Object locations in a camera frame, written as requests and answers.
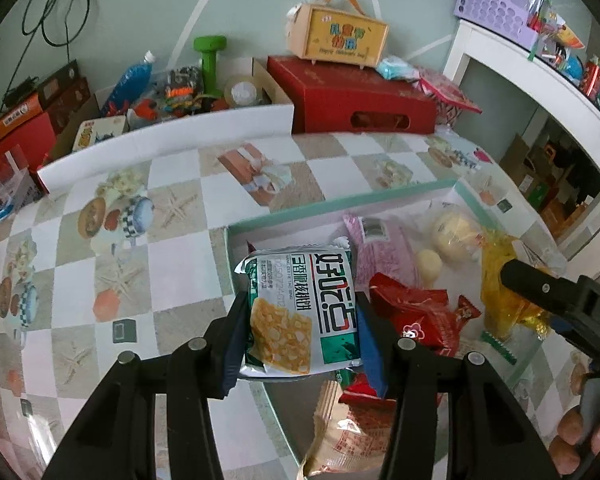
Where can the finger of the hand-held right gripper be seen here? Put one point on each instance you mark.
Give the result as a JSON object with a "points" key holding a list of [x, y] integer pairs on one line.
{"points": [[535, 282], [565, 332]]}

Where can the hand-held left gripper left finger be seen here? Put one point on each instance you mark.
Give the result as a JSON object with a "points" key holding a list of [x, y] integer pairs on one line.
{"points": [[232, 347]]}

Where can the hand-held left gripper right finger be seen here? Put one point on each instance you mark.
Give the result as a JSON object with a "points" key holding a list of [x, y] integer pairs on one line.
{"points": [[372, 355]]}

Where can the yellow snack packet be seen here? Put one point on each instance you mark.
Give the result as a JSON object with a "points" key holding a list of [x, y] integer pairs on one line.
{"points": [[505, 280]]}

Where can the green snack packet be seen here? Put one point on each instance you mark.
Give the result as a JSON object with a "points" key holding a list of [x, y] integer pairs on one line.
{"points": [[347, 375]]}

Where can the dark red labelled packet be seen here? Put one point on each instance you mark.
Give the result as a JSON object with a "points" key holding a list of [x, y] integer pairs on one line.
{"points": [[360, 391]]}

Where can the glossy red snack packet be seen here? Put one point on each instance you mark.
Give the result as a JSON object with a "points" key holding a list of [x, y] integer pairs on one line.
{"points": [[415, 315]]}

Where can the clear packet green edges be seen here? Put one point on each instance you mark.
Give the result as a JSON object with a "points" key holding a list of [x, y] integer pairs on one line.
{"points": [[500, 347]]}

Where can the small red candy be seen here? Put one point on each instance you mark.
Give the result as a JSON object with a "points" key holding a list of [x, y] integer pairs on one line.
{"points": [[467, 312]]}

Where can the white green biscuit packet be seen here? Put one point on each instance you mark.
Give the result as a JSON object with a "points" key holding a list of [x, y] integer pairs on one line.
{"points": [[300, 310]]}

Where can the orange biscuit pack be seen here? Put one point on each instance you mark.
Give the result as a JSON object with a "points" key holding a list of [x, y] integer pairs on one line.
{"points": [[340, 440]]}

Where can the bread bun clear packet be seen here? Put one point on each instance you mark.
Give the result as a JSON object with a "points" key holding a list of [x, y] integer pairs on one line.
{"points": [[455, 230]]}

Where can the pink snack packet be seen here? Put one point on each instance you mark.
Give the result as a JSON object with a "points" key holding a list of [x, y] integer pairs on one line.
{"points": [[385, 255]]}

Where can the teal shallow cardboard box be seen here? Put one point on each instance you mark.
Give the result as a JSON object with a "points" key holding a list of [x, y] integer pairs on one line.
{"points": [[290, 237]]}

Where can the person's right hand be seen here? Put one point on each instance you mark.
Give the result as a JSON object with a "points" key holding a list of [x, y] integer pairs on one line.
{"points": [[570, 427]]}

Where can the cardboard boxes under desk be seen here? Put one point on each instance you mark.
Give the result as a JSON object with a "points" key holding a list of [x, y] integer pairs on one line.
{"points": [[540, 195]]}

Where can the white foam board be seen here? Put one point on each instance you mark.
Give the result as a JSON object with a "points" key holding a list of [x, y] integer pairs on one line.
{"points": [[180, 135]]}

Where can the white desk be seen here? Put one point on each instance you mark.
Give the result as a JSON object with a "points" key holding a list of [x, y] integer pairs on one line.
{"points": [[505, 55]]}

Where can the blue wet wipes pack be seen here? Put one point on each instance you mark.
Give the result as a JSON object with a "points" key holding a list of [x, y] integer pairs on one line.
{"points": [[397, 67]]}

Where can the yellow printed card box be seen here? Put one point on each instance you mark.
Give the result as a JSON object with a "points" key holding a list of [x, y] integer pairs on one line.
{"points": [[97, 130]]}

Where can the clear tape roll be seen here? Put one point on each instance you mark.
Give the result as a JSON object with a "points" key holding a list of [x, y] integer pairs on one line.
{"points": [[242, 91]]}

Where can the colourful toy clutter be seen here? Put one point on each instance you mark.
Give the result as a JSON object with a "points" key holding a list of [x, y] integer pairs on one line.
{"points": [[555, 25]]}

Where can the pile of small toys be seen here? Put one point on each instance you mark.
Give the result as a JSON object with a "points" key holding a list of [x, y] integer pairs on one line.
{"points": [[180, 92]]}

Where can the open cardboard box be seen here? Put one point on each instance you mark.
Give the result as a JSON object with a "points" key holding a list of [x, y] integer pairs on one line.
{"points": [[275, 85]]}

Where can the red gift box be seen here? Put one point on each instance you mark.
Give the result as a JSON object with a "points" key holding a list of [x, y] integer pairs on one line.
{"points": [[330, 90]]}

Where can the clear plastic box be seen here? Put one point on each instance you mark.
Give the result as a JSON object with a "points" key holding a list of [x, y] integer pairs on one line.
{"points": [[10, 180]]}

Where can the green dumbbell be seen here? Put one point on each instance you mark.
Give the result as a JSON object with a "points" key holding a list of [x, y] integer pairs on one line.
{"points": [[211, 65]]}

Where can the blue plastic bottle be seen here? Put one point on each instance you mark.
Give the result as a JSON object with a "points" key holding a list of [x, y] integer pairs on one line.
{"points": [[130, 80]]}

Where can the plain red box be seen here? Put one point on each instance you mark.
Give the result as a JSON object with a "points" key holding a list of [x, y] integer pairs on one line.
{"points": [[25, 140]]}

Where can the brown printed box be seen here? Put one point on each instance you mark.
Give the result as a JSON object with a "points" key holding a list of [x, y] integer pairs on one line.
{"points": [[70, 97]]}

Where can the orange cardboard box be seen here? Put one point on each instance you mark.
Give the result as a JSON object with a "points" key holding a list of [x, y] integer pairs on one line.
{"points": [[15, 117]]}

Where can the black power adapter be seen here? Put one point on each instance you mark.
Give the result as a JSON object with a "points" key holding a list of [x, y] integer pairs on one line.
{"points": [[20, 91]]}

